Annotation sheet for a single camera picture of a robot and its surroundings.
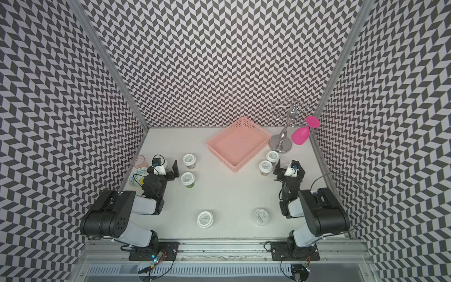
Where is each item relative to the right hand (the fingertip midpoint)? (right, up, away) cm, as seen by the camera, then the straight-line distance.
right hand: (288, 164), depth 89 cm
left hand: (-63, +1, +2) cm, 63 cm away
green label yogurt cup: (-51, -7, -2) cm, 52 cm away
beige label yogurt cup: (-11, -2, +5) cm, 12 cm away
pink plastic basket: (-25, +10, +19) cm, 33 cm away
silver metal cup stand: (+1, +10, +18) cm, 20 cm away
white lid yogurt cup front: (-41, -22, -13) cm, 48 cm away
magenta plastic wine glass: (+9, +15, +8) cm, 19 cm away
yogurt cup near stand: (-7, +3, +7) cm, 10 cm away
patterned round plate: (-80, -7, +3) cm, 80 cm away
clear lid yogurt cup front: (-15, -23, -10) cm, 29 cm away
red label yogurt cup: (-52, +1, +6) cm, 53 cm away
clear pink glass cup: (-82, 0, +9) cm, 82 cm away
